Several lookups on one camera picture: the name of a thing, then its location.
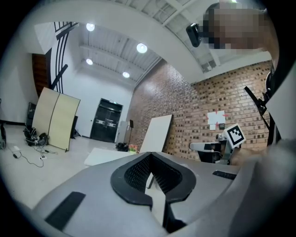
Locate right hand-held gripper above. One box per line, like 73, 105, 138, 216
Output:
189, 124, 246, 165

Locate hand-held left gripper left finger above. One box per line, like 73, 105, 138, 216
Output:
31, 152, 167, 233

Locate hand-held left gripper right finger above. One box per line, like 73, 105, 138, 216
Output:
150, 152, 241, 234

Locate person's right forearm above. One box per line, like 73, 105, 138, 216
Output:
230, 146, 270, 166

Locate white leaning board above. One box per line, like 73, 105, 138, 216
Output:
138, 114, 173, 154

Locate white floor mat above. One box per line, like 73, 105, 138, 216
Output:
83, 147, 131, 167

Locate black speaker on stand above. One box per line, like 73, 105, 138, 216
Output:
128, 119, 135, 146

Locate black double door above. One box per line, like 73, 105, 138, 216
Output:
90, 98, 123, 143

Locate beige folding panel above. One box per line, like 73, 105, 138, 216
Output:
31, 87, 81, 153

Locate black equipment case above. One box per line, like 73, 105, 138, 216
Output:
25, 102, 37, 127

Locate person's head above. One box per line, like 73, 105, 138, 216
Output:
203, 1, 279, 65

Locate brown wooden door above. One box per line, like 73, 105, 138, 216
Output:
31, 53, 50, 98

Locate white paper sheets on wall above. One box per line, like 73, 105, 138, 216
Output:
207, 110, 226, 131

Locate black chest strap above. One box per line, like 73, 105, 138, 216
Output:
244, 69, 282, 147

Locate tangle of black cables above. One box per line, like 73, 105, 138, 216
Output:
23, 127, 49, 147

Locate black head camera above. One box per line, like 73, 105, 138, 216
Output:
185, 23, 202, 48

